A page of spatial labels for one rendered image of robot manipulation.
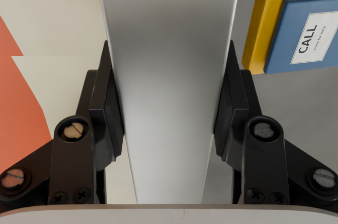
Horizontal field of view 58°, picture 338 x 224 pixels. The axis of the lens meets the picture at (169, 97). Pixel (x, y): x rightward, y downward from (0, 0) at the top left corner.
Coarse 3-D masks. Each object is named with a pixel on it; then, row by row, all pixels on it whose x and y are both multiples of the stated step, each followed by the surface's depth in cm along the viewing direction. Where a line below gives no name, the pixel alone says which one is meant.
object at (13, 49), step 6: (0, 18) 13; (0, 24) 13; (0, 30) 13; (6, 30) 13; (0, 36) 13; (6, 36) 13; (12, 36) 13; (0, 42) 14; (6, 42) 14; (12, 42) 14; (0, 48) 14; (6, 48) 14; (12, 48) 14; (18, 48) 14; (0, 54) 14; (6, 54) 14; (12, 54) 14; (18, 54) 14
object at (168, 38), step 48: (144, 0) 8; (192, 0) 8; (144, 48) 9; (192, 48) 9; (144, 96) 11; (192, 96) 11; (144, 144) 13; (192, 144) 13; (144, 192) 17; (192, 192) 17
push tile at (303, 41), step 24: (288, 0) 31; (312, 0) 31; (336, 0) 32; (288, 24) 33; (312, 24) 33; (336, 24) 34; (288, 48) 35; (312, 48) 36; (336, 48) 37; (264, 72) 38
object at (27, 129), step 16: (0, 64) 14; (0, 80) 15; (16, 80) 15; (0, 96) 16; (16, 96) 16; (32, 96) 16; (0, 112) 17; (16, 112) 17; (32, 112) 17; (0, 128) 18; (16, 128) 18; (32, 128) 18; (0, 144) 19; (16, 144) 19; (32, 144) 19; (0, 160) 21; (16, 160) 21
